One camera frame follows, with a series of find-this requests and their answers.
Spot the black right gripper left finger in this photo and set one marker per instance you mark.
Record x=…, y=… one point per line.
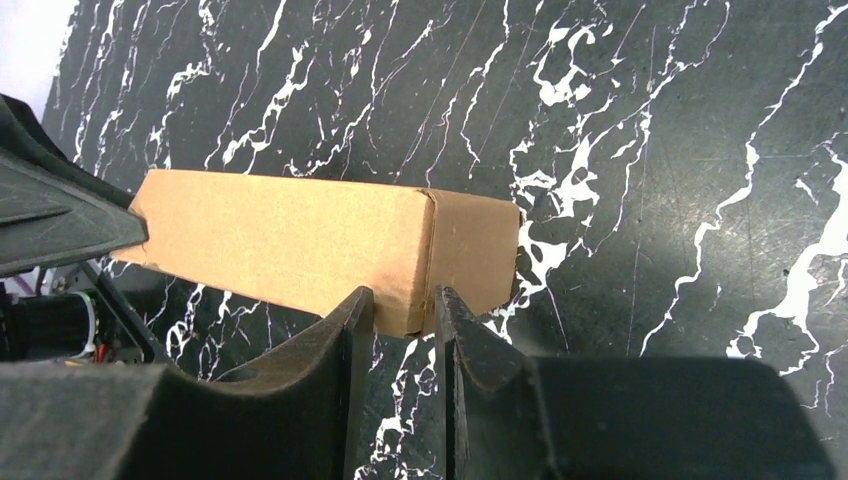
x=292, y=413

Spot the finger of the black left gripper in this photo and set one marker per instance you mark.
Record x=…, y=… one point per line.
x=47, y=221
x=23, y=135

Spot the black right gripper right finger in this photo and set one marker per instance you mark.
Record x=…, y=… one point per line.
x=508, y=415

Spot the brown cardboard box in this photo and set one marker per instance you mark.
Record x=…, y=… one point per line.
x=307, y=243

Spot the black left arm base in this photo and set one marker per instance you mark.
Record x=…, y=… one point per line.
x=72, y=314

